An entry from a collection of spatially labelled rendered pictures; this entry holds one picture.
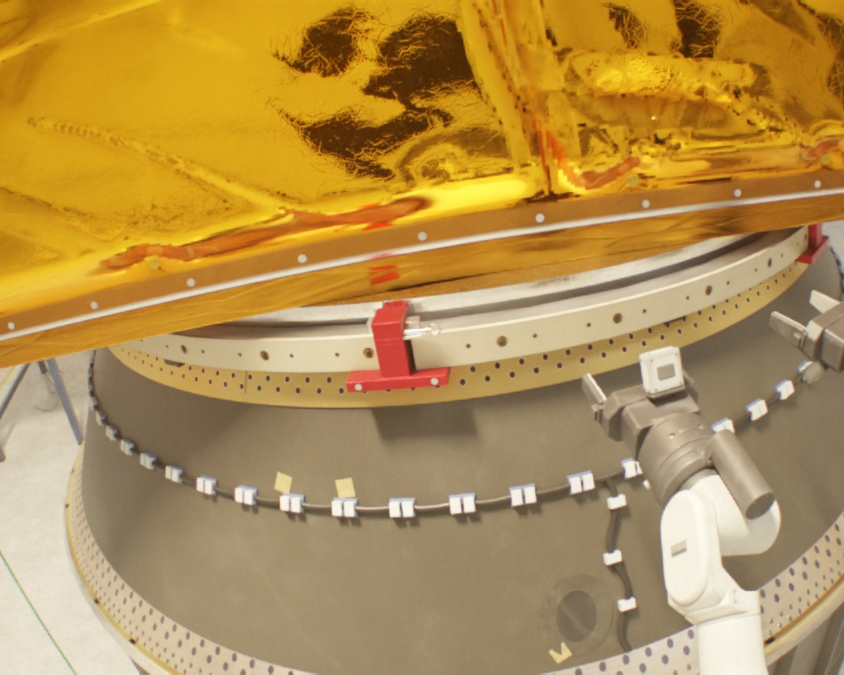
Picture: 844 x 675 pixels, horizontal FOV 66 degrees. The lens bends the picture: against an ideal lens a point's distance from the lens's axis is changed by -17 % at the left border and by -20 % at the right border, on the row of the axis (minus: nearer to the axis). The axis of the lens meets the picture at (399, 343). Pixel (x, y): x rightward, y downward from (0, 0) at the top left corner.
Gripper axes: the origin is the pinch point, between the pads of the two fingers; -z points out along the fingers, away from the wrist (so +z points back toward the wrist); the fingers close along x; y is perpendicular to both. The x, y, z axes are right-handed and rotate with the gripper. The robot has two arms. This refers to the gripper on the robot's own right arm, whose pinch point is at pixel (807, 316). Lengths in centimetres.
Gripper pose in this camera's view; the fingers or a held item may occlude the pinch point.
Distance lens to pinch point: 107.0
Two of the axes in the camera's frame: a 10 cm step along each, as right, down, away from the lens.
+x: 8.9, -3.2, 3.2
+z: 4.5, 4.7, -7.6
